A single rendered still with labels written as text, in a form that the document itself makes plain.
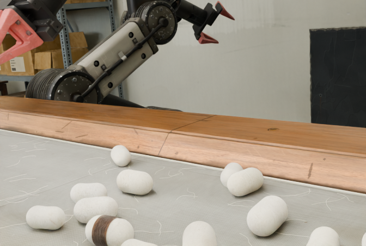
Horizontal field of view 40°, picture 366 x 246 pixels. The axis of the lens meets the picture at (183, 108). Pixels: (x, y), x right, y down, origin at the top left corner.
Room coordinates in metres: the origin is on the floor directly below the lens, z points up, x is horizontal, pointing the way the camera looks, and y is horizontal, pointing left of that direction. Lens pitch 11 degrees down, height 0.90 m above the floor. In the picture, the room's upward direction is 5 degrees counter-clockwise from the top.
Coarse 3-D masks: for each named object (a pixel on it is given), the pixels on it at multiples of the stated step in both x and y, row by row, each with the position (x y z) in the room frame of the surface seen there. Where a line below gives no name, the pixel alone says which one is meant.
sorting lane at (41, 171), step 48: (0, 144) 0.67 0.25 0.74; (48, 144) 0.64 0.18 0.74; (0, 192) 0.47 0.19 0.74; (48, 192) 0.45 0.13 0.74; (192, 192) 0.42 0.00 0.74; (288, 192) 0.40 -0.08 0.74; (336, 192) 0.39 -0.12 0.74; (0, 240) 0.36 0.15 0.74; (48, 240) 0.35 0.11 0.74; (144, 240) 0.33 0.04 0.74; (240, 240) 0.32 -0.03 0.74; (288, 240) 0.31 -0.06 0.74
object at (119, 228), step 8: (96, 216) 0.33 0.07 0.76; (88, 224) 0.33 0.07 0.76; (112, 224) 0.32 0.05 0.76; (120, 224) 0.32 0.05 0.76; (128, 224) 0.32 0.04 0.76; (88, 232) 0.32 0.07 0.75; (112, 232) 0.31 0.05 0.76; (120, 232) 0.31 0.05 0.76; (128, 232) 0.32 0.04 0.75; (88, 240) 0.33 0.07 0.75; (112, 240) 0.31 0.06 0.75; (120, 240) 0.31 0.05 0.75
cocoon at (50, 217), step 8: (32, 208) 0.37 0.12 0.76; (40, 208) 0.37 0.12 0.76; (48, 208) 0.36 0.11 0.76; (56, 208) 0.37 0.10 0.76; (32, 216) 0.36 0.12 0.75; (40, 216) 0.36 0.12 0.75; (48, 216) 0.36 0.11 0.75; (56, 216) 0.36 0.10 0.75; (64, 216) 0.37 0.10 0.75; (32, 224) 0.36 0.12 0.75; (40, 224) 0.36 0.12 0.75; (48, 224) 0.36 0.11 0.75; (56, 224) 0.36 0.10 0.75
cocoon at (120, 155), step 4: (116, 148) 0.52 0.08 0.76; (120, 148) 0.52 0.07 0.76; (124, 148) 0.52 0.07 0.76; (112, 152) 0.52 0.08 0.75; (116, 152) 0.51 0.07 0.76; (120, 152) 0.51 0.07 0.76; (124, 152) 0.51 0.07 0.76; (128, 152) 0.51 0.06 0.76; (112, 156) 0.52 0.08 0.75; (116, 156) 0.51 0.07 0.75; (120, 156) 0.51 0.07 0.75; (124, 156) 0.51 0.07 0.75; (128, 156) 0.51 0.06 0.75; (116, 160) 0.51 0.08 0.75; (120, 160) 0.51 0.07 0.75; (124, 160) 0.51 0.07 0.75; (128, 160) 0.51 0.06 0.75; (120, 164) 0.51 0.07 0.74; (124, 164) 0.51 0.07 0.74
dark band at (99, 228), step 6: (102, 216) 0.33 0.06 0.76; (108, 216) 0.33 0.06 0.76; (96, 222) 0.33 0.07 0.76; (102, 222) 0.32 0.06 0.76; (108, 222) 0.32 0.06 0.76; (96, 228) 0.32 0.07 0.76; (102, 228) 0.32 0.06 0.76; (96, 234) 0.32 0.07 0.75; (102, 234) 0.32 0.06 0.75; (96, 240) 0.32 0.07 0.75; (102, 240) 0.32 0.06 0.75
